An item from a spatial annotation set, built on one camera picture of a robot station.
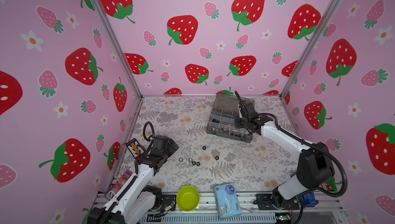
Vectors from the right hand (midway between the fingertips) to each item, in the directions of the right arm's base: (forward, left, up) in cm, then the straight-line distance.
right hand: (236, 120), depth 89 cm
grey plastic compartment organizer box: (+7, +8, -13) cm, 17 cm away
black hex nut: (-23, +23, -14) cm, 36 cm away
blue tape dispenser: (-36, -34, -9) cm, 50 cm away
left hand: (-19, +36, -6) cm, 41 cm away
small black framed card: (-20, +59, -11) cm, 63 cm away
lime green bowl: (-41, +23, -14) cm, 49 cm away
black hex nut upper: (-13, +18, -14) cm, 26 cm away
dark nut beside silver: (-19, +10, -14) cm, 25 cm away
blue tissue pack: (-42, +4, -8) cm, 43 cm away
